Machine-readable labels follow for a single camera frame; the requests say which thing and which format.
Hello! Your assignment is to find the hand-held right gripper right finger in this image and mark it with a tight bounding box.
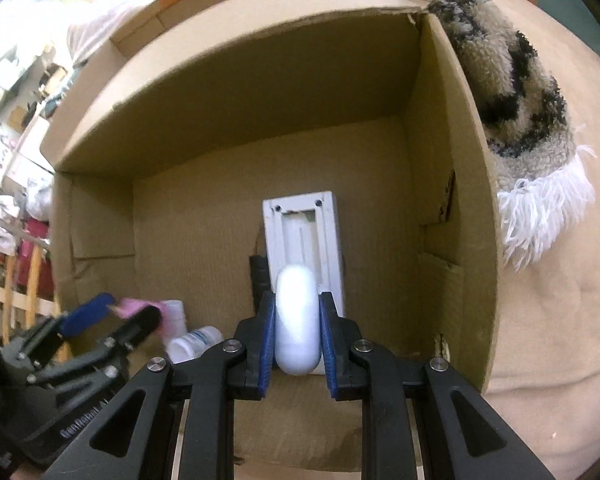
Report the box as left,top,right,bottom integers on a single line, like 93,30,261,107
319,291,556,480

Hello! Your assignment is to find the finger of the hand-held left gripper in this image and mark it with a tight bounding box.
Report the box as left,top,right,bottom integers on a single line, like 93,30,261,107
15,292,116,362
40,305,162,396

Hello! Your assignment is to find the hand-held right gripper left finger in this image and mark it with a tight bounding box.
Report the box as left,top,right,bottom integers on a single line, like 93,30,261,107
42,290,276,480

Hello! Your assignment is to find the white rounded case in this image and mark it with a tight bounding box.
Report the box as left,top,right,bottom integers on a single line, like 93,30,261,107
274,264,322,376

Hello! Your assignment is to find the white pill bottle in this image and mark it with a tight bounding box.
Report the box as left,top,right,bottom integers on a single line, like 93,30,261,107
166,326,225,365

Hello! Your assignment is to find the black flashlight with strap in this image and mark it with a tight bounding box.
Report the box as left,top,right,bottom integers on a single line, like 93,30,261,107
249,254,272,318

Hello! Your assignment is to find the brown cardboard box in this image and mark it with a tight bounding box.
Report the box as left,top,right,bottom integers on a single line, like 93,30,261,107
40,0,506,473

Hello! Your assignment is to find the wooden rack with colourful items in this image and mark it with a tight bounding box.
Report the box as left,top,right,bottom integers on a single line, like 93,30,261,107
0,230,61,341

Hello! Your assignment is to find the grey plastic bag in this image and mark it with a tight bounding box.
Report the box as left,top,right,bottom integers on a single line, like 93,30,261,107
27,180,56,221

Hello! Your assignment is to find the shaggy black and cream blanket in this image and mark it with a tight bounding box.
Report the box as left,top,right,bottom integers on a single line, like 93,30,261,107
412,0,597,273

